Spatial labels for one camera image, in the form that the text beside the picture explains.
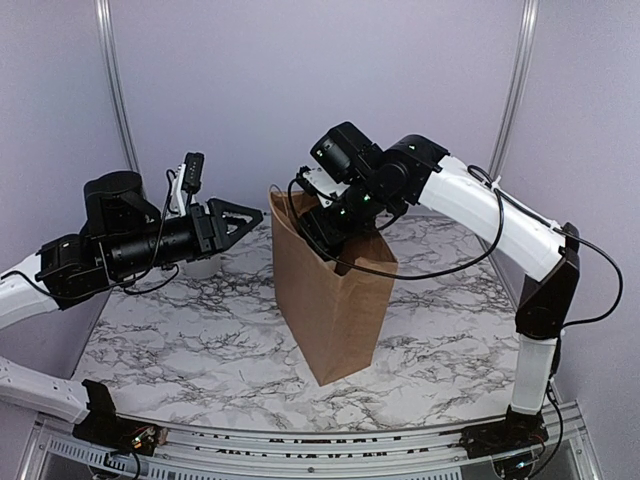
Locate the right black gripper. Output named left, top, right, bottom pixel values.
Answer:
left=300, top=171, right=399, bottom=253

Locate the brown paper bag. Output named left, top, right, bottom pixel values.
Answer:
left=268, top=191, right=394, bottom=386

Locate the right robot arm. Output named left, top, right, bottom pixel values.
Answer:
left=294, top=121, right=579, bottom=458

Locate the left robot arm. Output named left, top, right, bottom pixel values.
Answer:
left=1, top=171, right=263, bottom=456

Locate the white cylindrical straw holder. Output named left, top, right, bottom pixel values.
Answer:
left=184, top=255, right=221, bottom=280

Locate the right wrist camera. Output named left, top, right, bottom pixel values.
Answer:
left=297, top=166, right=349, bottom=208

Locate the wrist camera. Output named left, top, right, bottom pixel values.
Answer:
left=297, top=166, right=349, bottom=208
left=168, top=152, right=205, bottom=217

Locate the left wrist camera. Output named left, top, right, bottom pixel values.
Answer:
left=168, top=152, right=205, bottom=217

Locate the right aluminium frame post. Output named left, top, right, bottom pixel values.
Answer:
left=489, top=0, right=540, bottom=177

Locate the aluminium frame post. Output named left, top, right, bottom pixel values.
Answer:
left=489, top=0, right=540, bottom=177
left=94, top=0, right=140, bottom=173

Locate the left aluminium frame post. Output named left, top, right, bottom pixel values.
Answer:
left=94, top=0, right=140, bottom=173

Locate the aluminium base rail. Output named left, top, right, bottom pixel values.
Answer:
left=17, top=402, right=602, bottom=479

